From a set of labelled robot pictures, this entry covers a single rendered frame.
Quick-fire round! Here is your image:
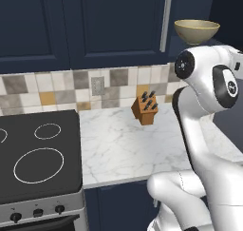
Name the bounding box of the dark blue cabinet door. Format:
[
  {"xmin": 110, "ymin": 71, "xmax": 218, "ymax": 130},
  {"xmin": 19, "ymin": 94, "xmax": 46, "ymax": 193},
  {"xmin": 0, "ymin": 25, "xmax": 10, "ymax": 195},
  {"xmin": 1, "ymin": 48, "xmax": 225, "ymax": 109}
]
[
  {"xmin": 0, "ymin": 0, "xmax": 72, "ymax": 75},
  {"xmin": 60, "ymin": 0, "xmax": 175, "ymax": 71}
]

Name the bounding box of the black stove knob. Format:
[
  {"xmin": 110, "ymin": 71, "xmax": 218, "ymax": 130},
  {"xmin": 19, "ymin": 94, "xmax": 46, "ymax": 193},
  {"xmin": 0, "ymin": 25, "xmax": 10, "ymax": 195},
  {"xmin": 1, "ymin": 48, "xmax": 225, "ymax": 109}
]
[
  {"xmin": 32, "ymin": 208, "xmax": 45, "ymax": 219},
  {"xmin": 54, "ymin": 204, "xmax": 66, "ymax": 215},
  {"xmin": 9, "ymin": 212, "xmax": 23, "ymax": 224}
]

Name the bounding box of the grey cabinet door handle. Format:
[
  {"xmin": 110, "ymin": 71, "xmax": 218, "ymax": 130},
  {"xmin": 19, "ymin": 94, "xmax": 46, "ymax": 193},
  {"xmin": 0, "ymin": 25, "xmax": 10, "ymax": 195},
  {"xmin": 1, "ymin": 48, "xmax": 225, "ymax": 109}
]
[{"xmin": 159, "ymin": 0, "xmax": 174, "ymax": 54}]

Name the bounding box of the grey wall outlet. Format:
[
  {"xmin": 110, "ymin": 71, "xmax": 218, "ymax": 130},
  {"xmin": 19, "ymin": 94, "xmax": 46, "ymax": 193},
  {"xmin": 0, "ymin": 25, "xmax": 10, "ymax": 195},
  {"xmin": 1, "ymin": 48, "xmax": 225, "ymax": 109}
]
[{"xmin": 90, "ymin": 76, "xmax": 106, "ymax": 97}]

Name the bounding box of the beige bowl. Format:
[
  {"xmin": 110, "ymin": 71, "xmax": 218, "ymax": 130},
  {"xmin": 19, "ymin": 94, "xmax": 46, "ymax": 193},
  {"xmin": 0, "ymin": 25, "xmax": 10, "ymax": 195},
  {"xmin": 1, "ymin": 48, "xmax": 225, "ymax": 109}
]
[{"xmin": 173, "ymin": 19, "xmax": 221, "ymax": 47}]

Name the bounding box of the dark blue lower cabinet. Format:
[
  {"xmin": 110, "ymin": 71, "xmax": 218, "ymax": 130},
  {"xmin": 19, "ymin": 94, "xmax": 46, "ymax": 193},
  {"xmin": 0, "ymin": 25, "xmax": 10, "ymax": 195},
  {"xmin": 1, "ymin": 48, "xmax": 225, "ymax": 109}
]
[{"xmin": 83, "ymin": 179, "xmax": 160, "ymax": 231}]

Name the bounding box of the wooden knife block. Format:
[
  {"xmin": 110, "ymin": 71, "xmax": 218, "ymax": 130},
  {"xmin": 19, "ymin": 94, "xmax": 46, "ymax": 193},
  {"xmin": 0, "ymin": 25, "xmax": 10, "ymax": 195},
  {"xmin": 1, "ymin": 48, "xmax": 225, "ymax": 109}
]
[{"xmin": 130, "ymin": 89, "xmax": 159, "ymax": 126}]

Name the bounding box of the dark blue open cabinet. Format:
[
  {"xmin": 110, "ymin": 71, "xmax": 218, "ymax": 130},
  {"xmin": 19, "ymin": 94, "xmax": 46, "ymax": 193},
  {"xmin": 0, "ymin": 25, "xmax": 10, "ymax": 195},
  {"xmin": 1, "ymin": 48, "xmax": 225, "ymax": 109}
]
[{"xmin": 167, "ymin": 0, "xmax": 243, "ymax": 64}]

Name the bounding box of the black hob stove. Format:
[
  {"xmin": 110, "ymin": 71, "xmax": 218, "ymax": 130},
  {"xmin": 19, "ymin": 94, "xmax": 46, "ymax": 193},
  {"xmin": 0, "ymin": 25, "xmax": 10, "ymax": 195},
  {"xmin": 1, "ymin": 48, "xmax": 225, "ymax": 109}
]
[{"xmin": 0, "ymin": 108, "xmax": 90, "ymax": 231}]

